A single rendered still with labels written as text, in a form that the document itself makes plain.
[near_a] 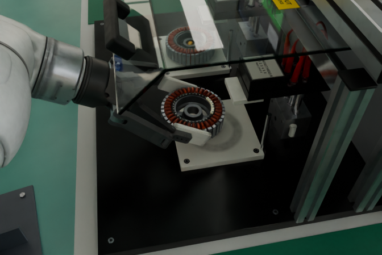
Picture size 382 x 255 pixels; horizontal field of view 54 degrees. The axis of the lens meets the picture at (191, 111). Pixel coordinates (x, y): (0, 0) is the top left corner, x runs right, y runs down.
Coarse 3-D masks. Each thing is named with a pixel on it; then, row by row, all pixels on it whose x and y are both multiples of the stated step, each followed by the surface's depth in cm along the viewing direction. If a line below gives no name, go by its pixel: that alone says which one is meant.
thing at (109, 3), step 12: (108, 0) 49; (120, 0) 51; (108, 12) 48; (120, 12) 51; (108, 24) 46; (108, 36) 44; (120, 36) 44; (108, 48) 44; (120, 48) 44; (132, 48) 45
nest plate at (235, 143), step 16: (240, 112) 74; (224, 128) 71; (240, 128) 71; (176, 144) 69; (192, 144) 69; (208, 144) 69; (224, 144) 69; (240, 144) 69; (256, 144) 69; (192, 160) 66; (208, 160) 66; (224, 160) 66; (240, 160) 67
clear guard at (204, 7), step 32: (128, 0) 54; (160, 0) 49; (192, 0) 49; (224, 0) 49; (256, 0) 49; (128, 32) 49; (160, 32) 44; (192, 32) 44; (224, 32) 44; (256, 32) 44; (288, 32) 44; (320, 32) 44; (128, 64) 45; (160, 64) 40; (192, 64) 40; (224, 64) 40; (128, 96) 42
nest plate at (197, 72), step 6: (210, 66) 84; (216, 66) 84; (222, 66) 84; (228, 66) 84; (168, 72) 83; (174, 72) 83; (180, 72) 83; (186, 72) 83; (192, 72) 83; (198, 72) 83; (204, 72) 83; (210, 72) 83; (216, 72) 83; (222, 72) 84; (228, 72) 84; (180, 78) 83
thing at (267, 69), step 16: (240, 64) 64; (256, 64) 63; (272, 64) 63; (240, 80) 64; (256, 80) 60; (272, 80) 60; (288, 80) 63; (304, 80) 63; (240, 96) 63; (256, 96) 62; (272, 96) 62; (288, 96) 71
